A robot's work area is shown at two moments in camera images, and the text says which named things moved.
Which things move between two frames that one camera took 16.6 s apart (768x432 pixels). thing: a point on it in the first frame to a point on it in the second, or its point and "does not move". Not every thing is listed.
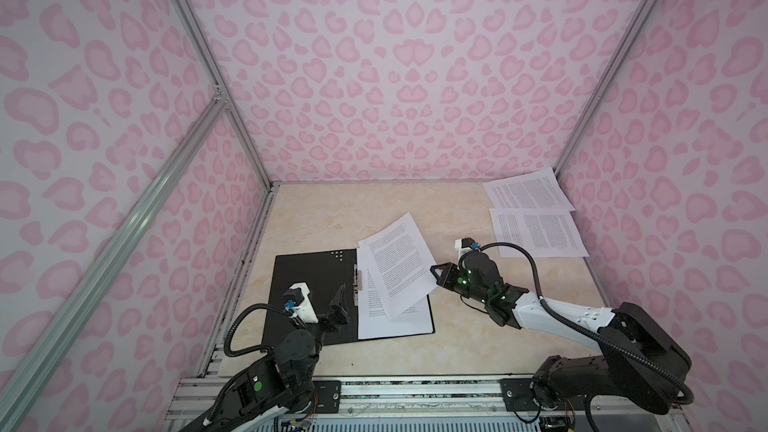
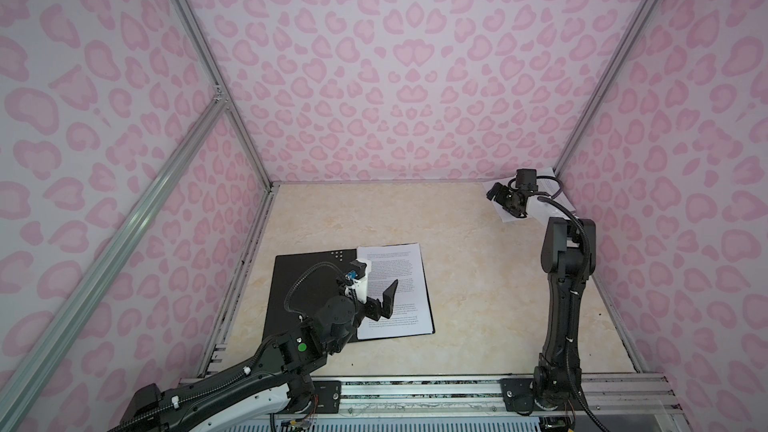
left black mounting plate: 329,396 does not move
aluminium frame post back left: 181,5 does not move
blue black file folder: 322,275 does not move
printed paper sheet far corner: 538,189 does not move
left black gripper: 340,315 to 376,311
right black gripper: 449,270 to 500,199
